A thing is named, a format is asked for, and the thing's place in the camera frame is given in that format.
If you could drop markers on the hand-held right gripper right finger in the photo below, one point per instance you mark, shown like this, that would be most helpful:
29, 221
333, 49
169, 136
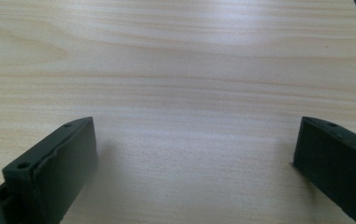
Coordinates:
337, 165

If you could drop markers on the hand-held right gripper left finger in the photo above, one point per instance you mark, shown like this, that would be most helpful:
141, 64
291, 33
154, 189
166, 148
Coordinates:
57, 168

